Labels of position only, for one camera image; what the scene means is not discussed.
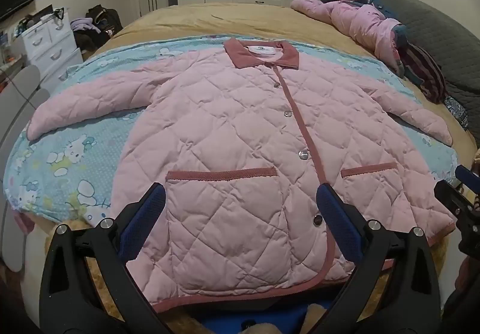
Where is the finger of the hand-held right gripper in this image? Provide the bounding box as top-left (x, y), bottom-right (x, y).
top-left (455, 164), bottom-right (480, 199)

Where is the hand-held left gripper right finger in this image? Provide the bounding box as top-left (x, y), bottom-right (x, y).
top-left (316, 183), bottom-right (441, 334)

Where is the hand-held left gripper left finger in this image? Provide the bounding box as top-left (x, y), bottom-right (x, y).
top-left (39, 182), bottom-right (167, 334)

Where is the pink quilted jacket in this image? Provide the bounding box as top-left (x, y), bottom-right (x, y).
top-left (27, 38), bottom-right (456, 312)

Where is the dark clothes pile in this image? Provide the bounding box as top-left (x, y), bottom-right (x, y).
top-left (73, 30), bottom-right (109, 53)

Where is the blue patterned cloth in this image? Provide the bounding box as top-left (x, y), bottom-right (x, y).
top-left (444, 96), bottom-right (469, 130)

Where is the brown plush teddy bear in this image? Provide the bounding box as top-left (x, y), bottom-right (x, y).
top-left (45, 221), bottom-right (394, 334)

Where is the blue cartoon print blanket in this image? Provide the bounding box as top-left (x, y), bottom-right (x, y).
top-left (4, 35), bottom-right (460, 229)

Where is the dark striped cloth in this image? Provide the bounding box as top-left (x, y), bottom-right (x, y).
top-left (403, 43), bottom-right (449, 104)

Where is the pink cloth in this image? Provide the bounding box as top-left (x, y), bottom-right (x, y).
top-left (13, 212), bottom-right (34, 234)

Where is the grey quilted headboard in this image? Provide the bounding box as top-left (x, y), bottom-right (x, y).
top-left (354, 0), bottom-right (480, 117)

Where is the pink rumpled duvet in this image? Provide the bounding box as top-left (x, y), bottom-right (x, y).
top-left (290, 0), bottom-right (409, 75)

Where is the white drawer cabinet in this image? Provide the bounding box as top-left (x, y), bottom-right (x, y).
top-left (20, 7), bottom-right (85, 83)

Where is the purple cloth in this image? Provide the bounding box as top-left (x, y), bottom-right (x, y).
top-left (70, 17), bottom-right (102, 34)

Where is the black cable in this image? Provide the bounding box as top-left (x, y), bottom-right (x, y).
top-left (0, 71), bottom-right (40, 111)

